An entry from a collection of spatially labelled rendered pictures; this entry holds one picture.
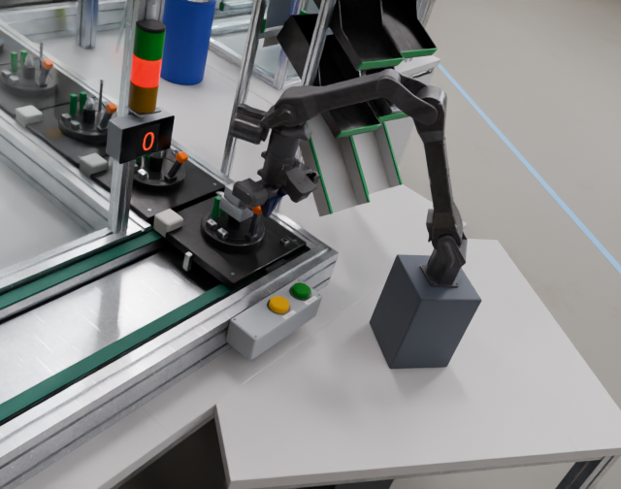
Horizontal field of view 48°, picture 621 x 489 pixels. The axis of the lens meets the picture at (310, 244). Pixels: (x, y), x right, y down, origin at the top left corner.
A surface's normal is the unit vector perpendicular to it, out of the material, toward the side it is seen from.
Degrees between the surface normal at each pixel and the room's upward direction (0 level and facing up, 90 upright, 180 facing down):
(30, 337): 0
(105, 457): 0
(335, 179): 45
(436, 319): 90
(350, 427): 0
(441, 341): 90
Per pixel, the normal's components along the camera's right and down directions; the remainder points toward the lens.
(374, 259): 0.24, -0.78
